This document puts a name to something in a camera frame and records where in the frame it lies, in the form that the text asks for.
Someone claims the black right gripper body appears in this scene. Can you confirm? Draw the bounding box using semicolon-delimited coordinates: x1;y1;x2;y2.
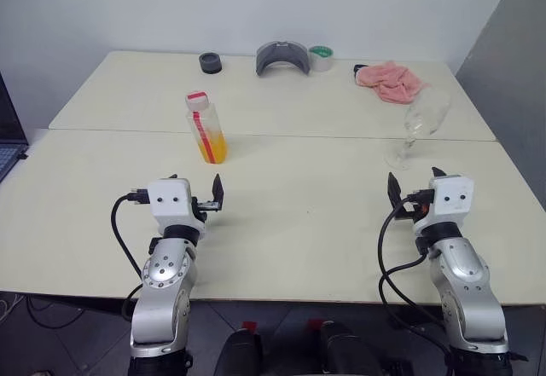
393;200;422;221

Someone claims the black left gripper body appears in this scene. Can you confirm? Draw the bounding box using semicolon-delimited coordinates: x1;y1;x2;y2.
189;196;221;215

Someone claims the bottle with orange liquid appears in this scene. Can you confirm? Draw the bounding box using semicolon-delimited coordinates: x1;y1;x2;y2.
186;101;229;165

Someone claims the white bottle cap red tape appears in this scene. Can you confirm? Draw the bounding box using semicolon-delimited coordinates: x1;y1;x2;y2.
184;90;211;111

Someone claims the clear wine glass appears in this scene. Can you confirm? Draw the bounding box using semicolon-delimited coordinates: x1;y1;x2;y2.
384;91;453;171

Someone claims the pink cloth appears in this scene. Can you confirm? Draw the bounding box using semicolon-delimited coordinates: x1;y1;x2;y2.
355;61;432;106

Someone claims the grey partition panel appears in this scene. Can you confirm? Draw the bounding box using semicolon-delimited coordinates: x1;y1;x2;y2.
453;0;546;216

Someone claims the dark rounded shape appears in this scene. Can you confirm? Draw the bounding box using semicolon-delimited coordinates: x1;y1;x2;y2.
306;318;386;376
212;320;264;376

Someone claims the white green tape roll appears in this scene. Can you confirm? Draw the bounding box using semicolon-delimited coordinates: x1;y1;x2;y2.
307;44;336;72

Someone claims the dark laptop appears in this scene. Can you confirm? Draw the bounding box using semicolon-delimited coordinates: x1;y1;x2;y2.
0;70;31;183

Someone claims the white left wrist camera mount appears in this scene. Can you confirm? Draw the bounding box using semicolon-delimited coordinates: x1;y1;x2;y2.
147;177;209;234

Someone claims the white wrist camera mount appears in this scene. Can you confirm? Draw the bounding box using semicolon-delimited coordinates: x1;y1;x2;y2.
427;174;475;228
147;177;209;234

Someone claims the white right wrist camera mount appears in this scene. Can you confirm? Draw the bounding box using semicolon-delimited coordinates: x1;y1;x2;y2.
427;174;475;228

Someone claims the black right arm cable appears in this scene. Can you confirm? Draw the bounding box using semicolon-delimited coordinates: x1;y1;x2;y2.
376;188;454;354

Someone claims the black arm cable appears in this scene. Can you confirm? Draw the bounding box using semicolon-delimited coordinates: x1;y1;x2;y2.
111;187;151;322
376;188;454;354

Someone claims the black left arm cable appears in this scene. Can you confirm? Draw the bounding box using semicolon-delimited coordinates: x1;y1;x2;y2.
111;187;151;322

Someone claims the black floor cable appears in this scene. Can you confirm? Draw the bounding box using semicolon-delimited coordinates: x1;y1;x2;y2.
26;295;59;329

